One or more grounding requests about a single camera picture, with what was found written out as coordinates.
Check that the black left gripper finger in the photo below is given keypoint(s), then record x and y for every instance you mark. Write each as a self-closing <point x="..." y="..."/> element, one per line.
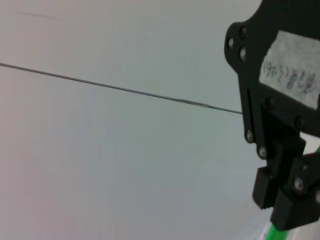
<point x="277" y="160"/>
<point x="300" y="205"/>

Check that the transparent document bag green zip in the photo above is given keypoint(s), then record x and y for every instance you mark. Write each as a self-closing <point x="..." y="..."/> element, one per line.
<point x="271" y="233"/>

